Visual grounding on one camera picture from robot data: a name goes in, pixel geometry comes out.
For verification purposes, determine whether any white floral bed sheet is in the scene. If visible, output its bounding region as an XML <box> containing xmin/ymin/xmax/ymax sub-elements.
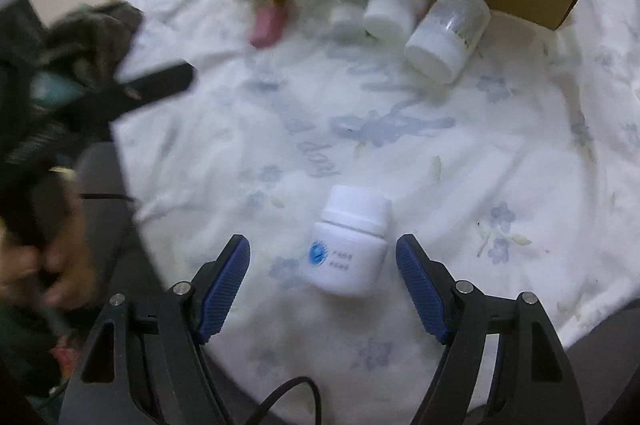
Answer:
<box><xmin>115</xmin><ymin>0</ymin><xmax>639</xmax><ymax>424</ymax></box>

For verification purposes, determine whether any white bottle teal label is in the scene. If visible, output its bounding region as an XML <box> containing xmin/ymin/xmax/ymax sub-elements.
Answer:
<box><xmin>329</xmin><ymin>0</ymin><xmax>368</xmax><ymax>38</ymax></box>

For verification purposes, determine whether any white jar blue round logo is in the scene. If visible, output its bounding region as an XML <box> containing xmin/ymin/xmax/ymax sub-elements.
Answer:
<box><xmin>304</xmin><ymin>185</ymin><xmax>392</xmax><ymax>297</ymax></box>

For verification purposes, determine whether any white bottle grey label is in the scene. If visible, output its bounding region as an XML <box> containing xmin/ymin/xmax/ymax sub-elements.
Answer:
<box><xmin>405</xmin><ymin>0</ymin><xmax>491</xmax><ymax>84</ymax></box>

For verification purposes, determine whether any pink perfume bottle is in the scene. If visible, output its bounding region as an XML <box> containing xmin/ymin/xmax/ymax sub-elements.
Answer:
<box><xmin>250</xmin><ymin>0</ymin><xmax>292</xmax><ymax>49</ymax></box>

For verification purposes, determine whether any person's left hand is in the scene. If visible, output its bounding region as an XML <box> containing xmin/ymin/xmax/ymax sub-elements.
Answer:
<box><xmin>1</xmin><ymin>179</ymin><xmax>96</xmax><ymax>310</ymax></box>

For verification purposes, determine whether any black cable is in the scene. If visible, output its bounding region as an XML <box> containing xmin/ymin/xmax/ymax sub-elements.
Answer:
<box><xmin>244</xmin><ymin>374</ymin><xmax>324</xmax><ymax>425</ymax></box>

